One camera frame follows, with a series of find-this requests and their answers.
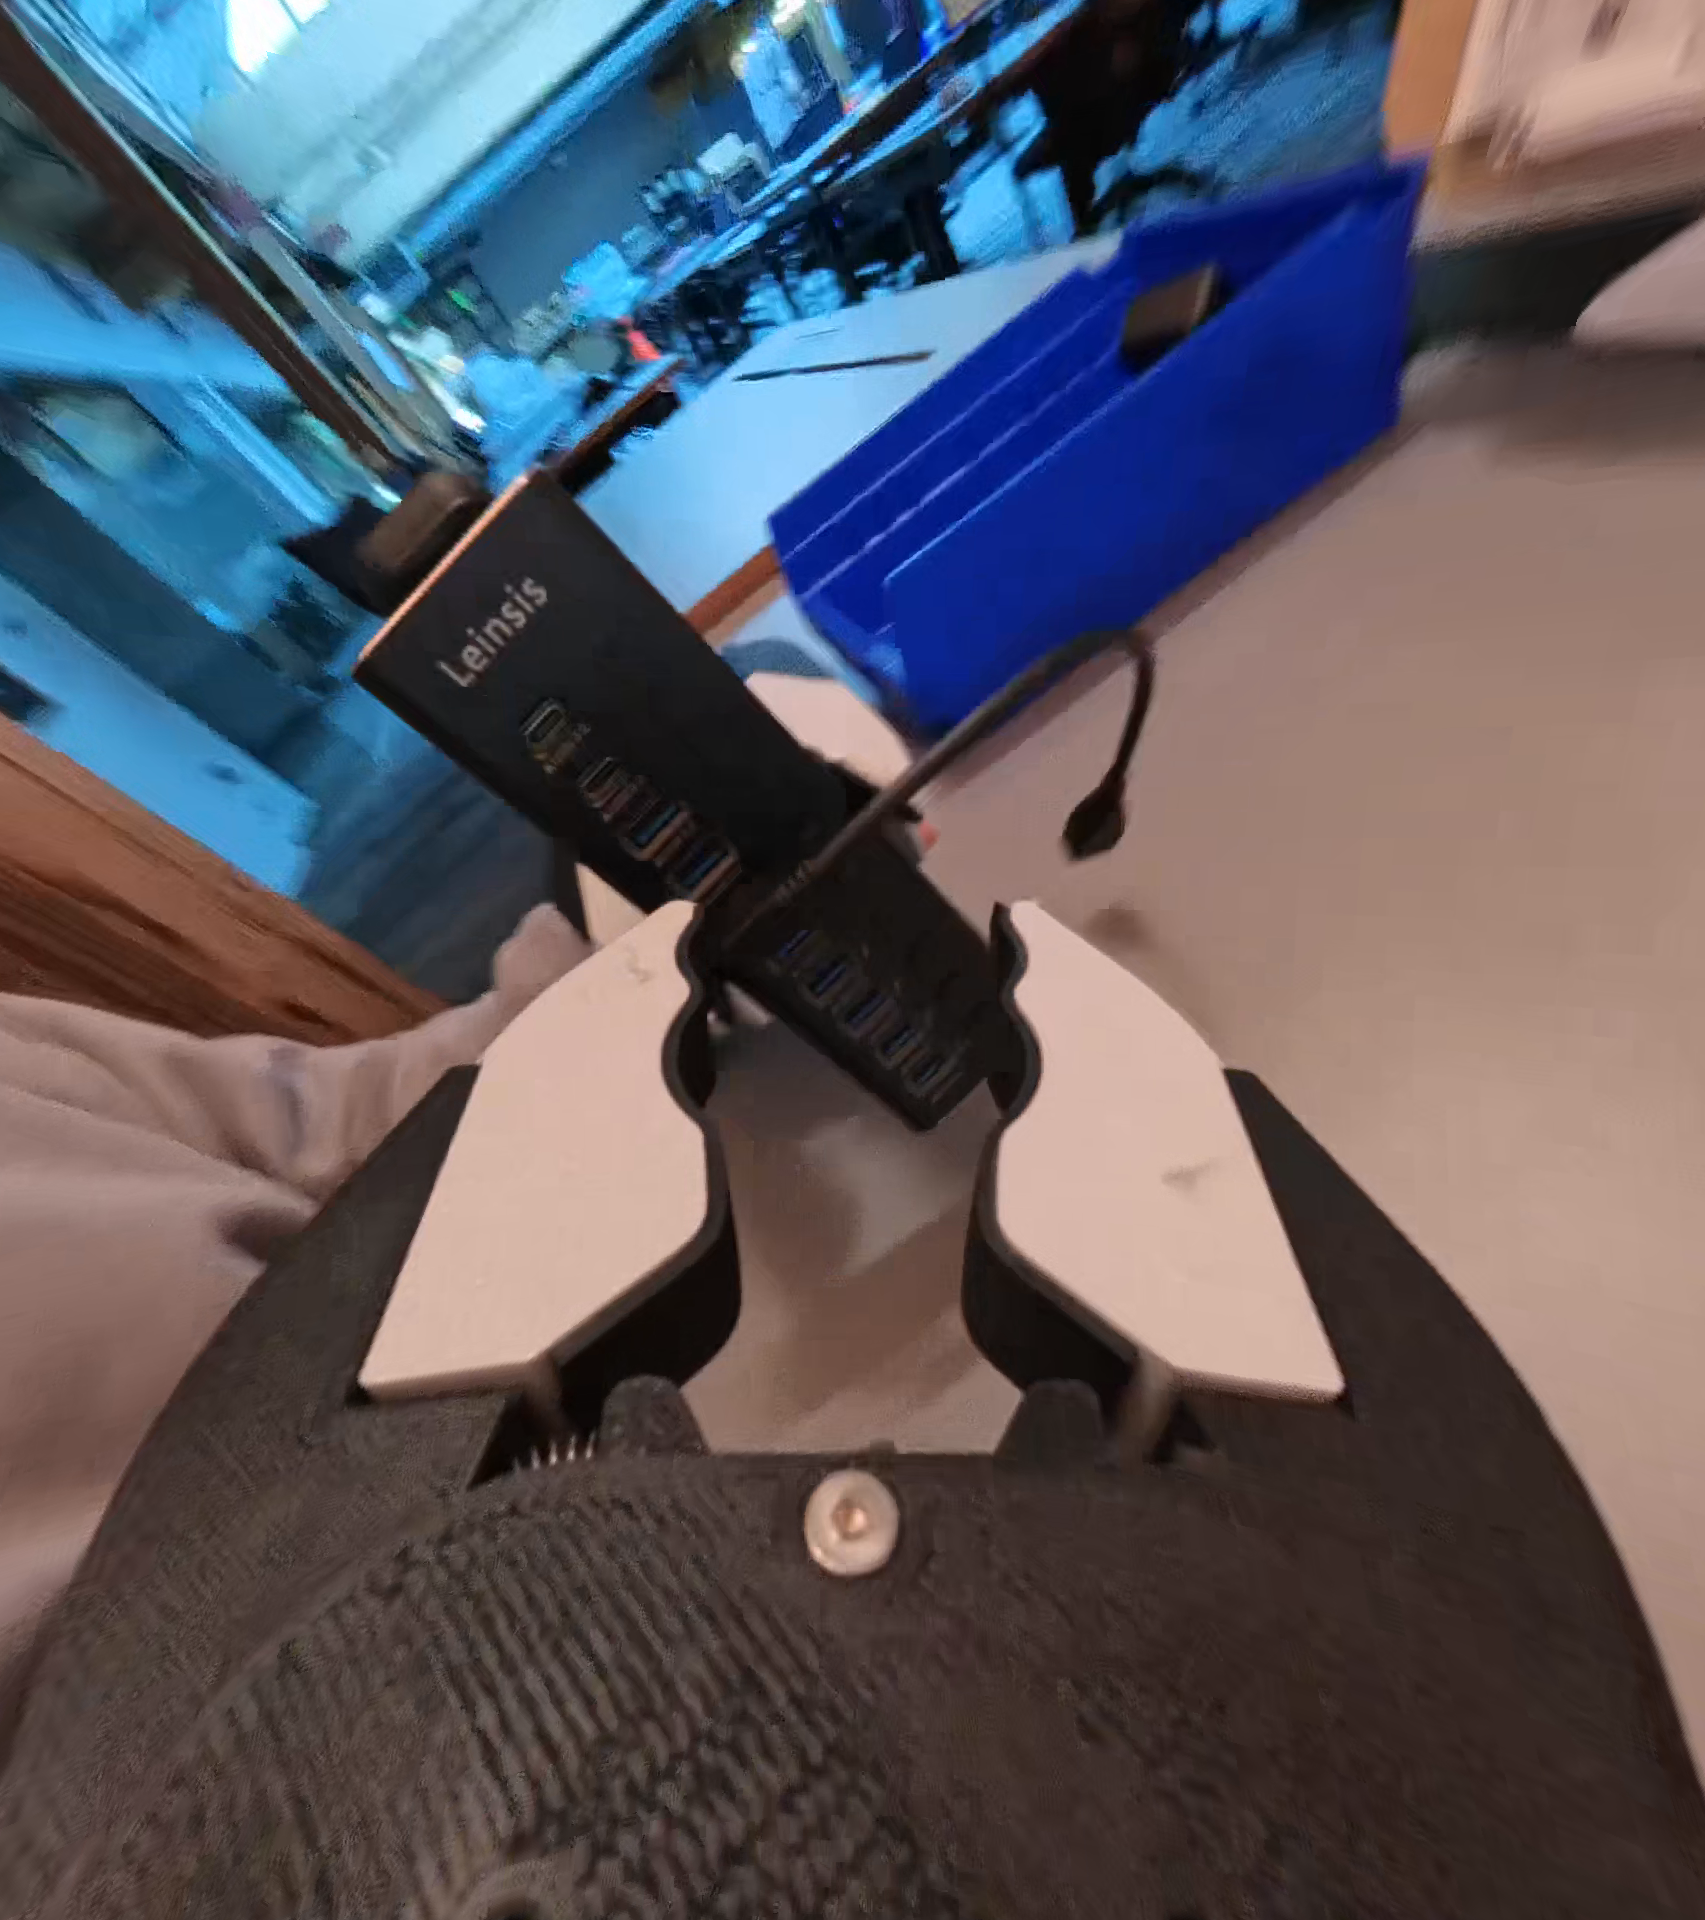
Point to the person's grey clothing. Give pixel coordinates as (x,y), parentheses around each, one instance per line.
(73,1277)

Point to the blue plastic bin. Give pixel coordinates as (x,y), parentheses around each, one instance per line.
(1092,527)

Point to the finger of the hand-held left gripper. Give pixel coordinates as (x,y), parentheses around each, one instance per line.
(627,908)
(844,736)

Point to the background work table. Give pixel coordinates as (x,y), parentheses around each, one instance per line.
(867,165)

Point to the brown wooden board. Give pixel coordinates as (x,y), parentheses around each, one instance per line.
(73,871)

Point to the black office chair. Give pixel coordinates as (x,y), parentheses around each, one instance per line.
(1121,90)

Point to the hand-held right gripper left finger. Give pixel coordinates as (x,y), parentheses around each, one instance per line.
(552,1187)

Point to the grey desk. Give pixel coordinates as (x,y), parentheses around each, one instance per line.
(1468,902)

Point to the brown wooden post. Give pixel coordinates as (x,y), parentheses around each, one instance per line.
(192,226)

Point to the black multi-port hub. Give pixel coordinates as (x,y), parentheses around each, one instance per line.
(611,674)

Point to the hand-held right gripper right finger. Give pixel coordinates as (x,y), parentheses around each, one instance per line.
(1152,1187)

